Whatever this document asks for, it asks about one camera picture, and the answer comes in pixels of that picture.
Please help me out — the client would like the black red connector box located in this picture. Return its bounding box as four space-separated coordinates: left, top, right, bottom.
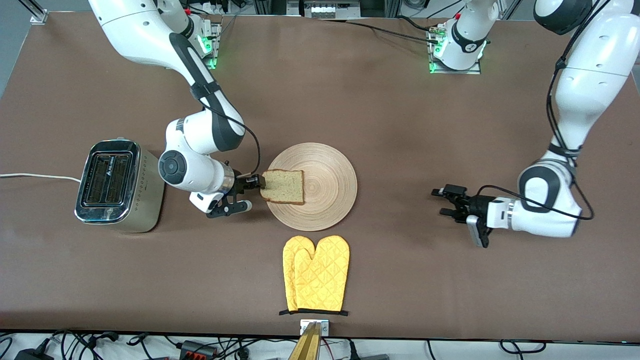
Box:
179 340 219 359

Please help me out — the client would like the short curved black cable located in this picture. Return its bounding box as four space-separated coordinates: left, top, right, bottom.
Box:
396 15 435 33

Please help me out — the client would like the round wooden plate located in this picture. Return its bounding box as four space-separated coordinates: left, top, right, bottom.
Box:
263 142 359 232

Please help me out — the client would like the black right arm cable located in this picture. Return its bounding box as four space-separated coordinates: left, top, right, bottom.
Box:
197 92 262 179

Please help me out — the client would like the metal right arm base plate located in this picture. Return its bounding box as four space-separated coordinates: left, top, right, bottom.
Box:
197 19 222 71

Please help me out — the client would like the black looped floor cable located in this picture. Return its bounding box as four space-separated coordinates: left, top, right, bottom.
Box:
500 339 547 354

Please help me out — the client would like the dark aluminium frame post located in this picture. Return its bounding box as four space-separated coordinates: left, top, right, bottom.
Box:
253 0 288 16

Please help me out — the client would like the silver metal camera bracket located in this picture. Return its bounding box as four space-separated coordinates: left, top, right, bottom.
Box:
299 319 330 337

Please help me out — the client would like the silver beige two-slot toaster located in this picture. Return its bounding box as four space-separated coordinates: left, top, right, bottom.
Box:
74 137 167 234

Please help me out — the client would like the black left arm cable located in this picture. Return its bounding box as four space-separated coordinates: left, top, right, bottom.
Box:
475 0 613 221

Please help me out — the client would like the silver aluminium frame strut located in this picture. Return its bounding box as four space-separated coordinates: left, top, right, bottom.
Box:
499 0 523 21

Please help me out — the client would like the long black table cable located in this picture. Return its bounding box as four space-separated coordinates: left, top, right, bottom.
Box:
344 20 441 45

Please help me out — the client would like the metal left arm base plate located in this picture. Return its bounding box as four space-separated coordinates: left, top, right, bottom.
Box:
427 22 483 76

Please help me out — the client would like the black power adapter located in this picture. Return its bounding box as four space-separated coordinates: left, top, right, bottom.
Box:
14 348 55 360

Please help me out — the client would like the black plug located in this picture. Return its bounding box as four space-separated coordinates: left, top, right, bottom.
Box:
345 340 391 360

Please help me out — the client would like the yellow quilted oven mitt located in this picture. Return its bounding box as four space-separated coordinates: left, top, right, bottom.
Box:
294 235 351 317
278 236 317 317

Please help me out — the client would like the brown bread slice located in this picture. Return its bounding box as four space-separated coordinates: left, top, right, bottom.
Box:
259 169 306 206

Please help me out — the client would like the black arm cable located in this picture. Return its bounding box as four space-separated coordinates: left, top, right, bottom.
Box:
197 92 262 179
475 0 613 221

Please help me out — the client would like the grey power strip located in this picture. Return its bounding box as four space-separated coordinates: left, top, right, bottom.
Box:
304 0 362 20

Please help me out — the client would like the white toaster power cord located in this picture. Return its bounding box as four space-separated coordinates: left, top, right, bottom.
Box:
0 172 83 184

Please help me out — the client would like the yellow wooden camera beam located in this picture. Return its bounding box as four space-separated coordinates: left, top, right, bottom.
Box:
287 322 323 360

